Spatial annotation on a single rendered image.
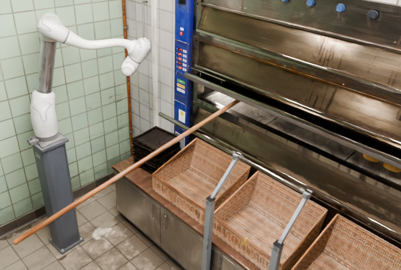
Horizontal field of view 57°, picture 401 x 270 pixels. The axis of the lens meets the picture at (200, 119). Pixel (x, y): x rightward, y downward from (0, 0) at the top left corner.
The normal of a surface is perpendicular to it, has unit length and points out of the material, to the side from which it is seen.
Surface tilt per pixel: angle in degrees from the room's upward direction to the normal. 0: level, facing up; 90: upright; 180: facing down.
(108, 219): 0
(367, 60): 70
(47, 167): 90
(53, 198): 90
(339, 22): 90
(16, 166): 90
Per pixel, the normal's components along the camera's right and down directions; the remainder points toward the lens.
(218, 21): -0.62, -0.01
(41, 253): 0.04, -0.87
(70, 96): 0.71, 0.36
